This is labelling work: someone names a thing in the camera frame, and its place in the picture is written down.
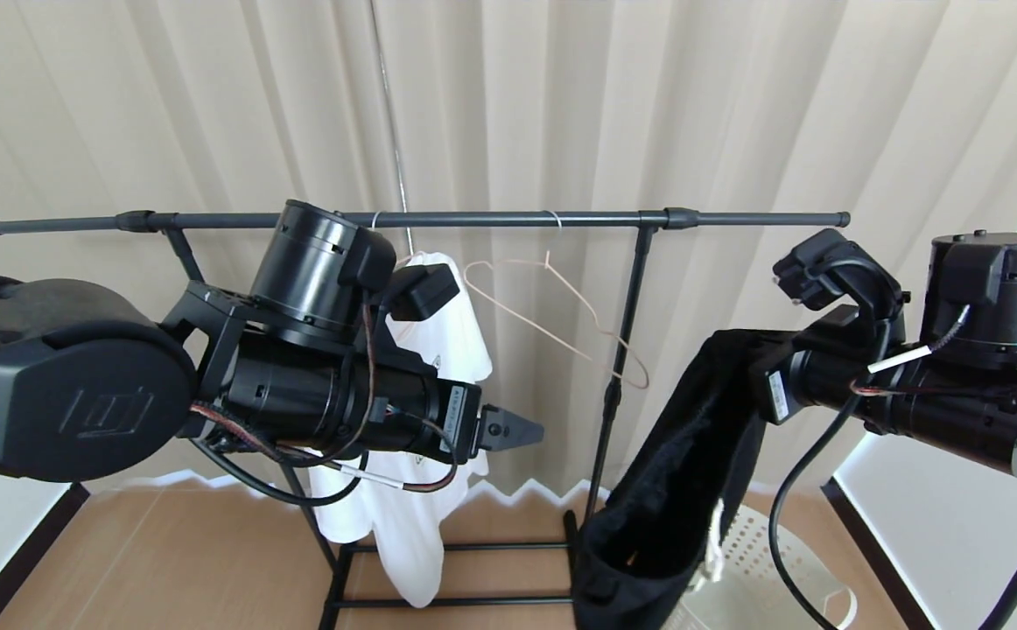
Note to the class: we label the black garment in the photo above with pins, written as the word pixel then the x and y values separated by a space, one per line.
pixel 675 490

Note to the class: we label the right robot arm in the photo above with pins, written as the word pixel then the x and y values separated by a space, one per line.
pixel 999 297

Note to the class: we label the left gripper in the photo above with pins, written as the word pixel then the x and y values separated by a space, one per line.
pixel 333 398

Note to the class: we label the white printed garment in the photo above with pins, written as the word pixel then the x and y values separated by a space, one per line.
pixel 421 525

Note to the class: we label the white laundry basket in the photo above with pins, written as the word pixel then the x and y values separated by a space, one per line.
pixel 762 560

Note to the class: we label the black clothes rack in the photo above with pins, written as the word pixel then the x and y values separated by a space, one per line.
pixel 517 219

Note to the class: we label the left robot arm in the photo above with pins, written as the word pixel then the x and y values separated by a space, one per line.
pixel 62 394

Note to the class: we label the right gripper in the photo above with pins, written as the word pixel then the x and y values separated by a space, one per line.
pixel 937 411

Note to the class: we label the pink clothes hanger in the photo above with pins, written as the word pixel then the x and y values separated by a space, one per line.
pixel 571 293

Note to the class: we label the beige curtain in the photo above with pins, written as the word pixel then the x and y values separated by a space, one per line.
pixel 648 105

